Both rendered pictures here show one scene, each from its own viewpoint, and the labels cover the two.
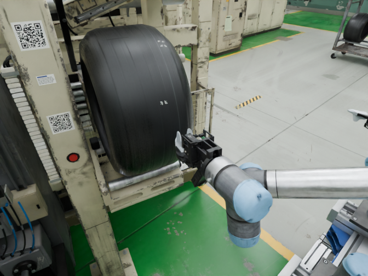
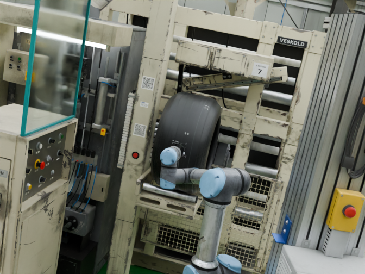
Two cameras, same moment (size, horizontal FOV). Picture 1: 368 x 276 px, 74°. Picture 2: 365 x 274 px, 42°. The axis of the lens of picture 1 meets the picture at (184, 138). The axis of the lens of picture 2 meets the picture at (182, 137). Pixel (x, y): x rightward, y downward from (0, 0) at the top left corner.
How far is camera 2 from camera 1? 1.98 m
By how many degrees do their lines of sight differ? 40
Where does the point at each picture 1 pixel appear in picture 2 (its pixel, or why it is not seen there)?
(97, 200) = (134, 197)
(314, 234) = not seen: outside the picture
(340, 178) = not seen: hidden behind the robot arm
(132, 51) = (187, 104)
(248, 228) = (164, 172)
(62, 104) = (144, 120)
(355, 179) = not seen: hidden behind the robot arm
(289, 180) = (199, 170)
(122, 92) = (168, 119)
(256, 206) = (165, 153)
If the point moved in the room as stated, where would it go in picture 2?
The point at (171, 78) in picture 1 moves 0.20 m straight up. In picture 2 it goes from (197, 123) to (205, 88)
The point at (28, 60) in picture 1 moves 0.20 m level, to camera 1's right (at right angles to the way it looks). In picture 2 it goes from (141, 93) to (166, 101)
